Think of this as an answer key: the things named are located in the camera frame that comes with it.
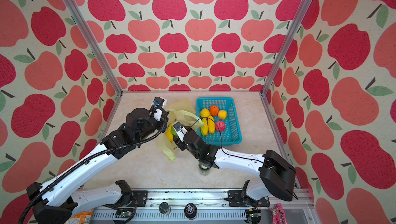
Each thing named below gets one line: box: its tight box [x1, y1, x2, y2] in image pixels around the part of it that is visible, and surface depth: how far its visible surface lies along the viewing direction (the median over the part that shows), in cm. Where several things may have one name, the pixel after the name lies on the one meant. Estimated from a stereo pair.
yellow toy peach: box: [218, 109, 228, 120], surface depth 104 cm
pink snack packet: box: [267, 203, 288, 224], surface depth 70 cm
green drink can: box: [198, 163, 211, 176], surface depth 76 cm
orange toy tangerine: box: [209, 104, 220, 117], surface depth 105 cm
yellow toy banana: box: [207, 115, 216, 135], surface depth 98 cm
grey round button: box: [158, 201, 170, 214], surface depth 65 cm
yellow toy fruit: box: [200, 107, 211, 118], surface depth 103 cm
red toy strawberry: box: [215, 120, 226, 133], surface depth 97 cm
